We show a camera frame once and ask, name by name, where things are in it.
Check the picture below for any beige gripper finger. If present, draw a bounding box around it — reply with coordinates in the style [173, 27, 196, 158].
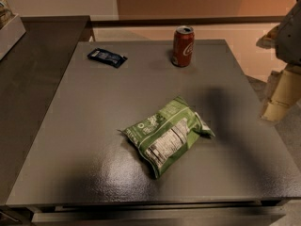
[261, 64, 301, 122]

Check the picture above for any green jalapeno chip bag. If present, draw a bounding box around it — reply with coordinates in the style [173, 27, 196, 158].
[121, 96, 214, 179]

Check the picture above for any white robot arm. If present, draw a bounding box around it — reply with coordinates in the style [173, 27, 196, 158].
[256, 0, 301, 123]

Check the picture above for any blue rxbar blueberry bar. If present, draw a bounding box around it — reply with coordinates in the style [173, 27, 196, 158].
[87, 48, 127, 68]

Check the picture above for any red coca-cola can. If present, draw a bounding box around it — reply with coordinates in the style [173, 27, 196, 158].
[171, 25, 195, 67]

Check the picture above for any dark side counter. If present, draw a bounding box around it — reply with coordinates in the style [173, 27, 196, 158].
[0, 15, 93, 206]

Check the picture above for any white box on shelf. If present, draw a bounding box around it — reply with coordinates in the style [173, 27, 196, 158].
[0, 0, 26, 60]

